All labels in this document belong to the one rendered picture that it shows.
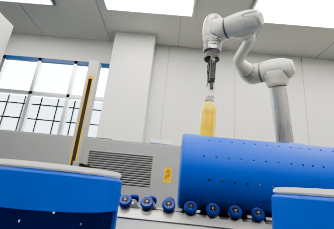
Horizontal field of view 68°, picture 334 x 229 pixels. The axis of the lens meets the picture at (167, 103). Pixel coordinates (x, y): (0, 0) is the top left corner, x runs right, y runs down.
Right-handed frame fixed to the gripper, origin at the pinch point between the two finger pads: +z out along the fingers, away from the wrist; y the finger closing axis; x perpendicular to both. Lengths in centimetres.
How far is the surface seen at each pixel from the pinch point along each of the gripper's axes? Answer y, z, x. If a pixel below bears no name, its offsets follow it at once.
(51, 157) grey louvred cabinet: -145, 25, -136
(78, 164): 10, 38, -50
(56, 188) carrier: 62, 46, -34
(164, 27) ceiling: -222, -194, -46
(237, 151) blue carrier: 17.8, 29.1, 8.2
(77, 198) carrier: 60, 47, -30
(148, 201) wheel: 16, 49, -22
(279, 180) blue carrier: 19.6, 37.9, 21.3
